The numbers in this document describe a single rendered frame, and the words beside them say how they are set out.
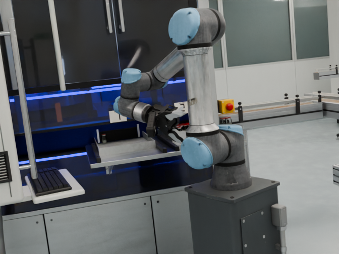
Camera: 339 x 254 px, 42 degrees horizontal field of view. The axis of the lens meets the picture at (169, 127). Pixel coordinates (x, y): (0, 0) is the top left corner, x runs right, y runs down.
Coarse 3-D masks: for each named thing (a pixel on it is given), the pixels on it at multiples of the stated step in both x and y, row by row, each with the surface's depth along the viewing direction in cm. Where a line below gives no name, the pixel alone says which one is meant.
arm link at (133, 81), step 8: (128, 72) 172; (136, 72) 172; (128, 80) 172; (136, 80) 172; (144, 80) 176; (128, 88) 173; (136, 88) 174; (144, 88) 178; (128, 96) 174; (136, 96) 175
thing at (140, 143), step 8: (144, 136) 233; (96, 144) 213; (104, 144) 229; (112, 144) 226; (120, 144) 224; (128, 144) 203; (136, 144) 204; (144, 144) 205; (152, 144) 206; (104, 152) 201; (112, 152) 202; (120, 152) 203
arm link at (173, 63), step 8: (208, 8) 154; (224, 24) 153; (216, 40) 156; (176, 48) 170; (168, 56) 172; (176, 56) 169; (160, 64) 176; (168, 64) 172; (176, 64) 171; (152, 72) 180; (160, 72) 176; (168, 72) 175; (176, 72) 176; (152, 80) 179; (160, 80) 179; (152, 88) 182; (160, 88) 186
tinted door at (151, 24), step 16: (112, 0) 220; (128, 0) 222; (144, 0) 223; (160, 0) 225; (176, 0) 227; (128, 16) 223; (144, 16) 224; (160, 16) 226; (128, 32) 224; (144, 32) 225; (160, 32) 227; (128, 48) 225; (144, 48) 226; (160, 48) 228; (128, 64) 226; (144, 64) 227
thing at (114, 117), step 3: (111, 111) 225; (114, 111) 226; (111, 114) 226; (114, 114) 226; (117, 114) 226; (111, 117) 226; (114, 117) 226; (117, 117) 226; (123, 117) 227; (126, 117) 228; (111, 120) 226; (114, 120) 226; (117, 120) 227; (120, 120) 227; (123, 120) 227; (126, 120) 228
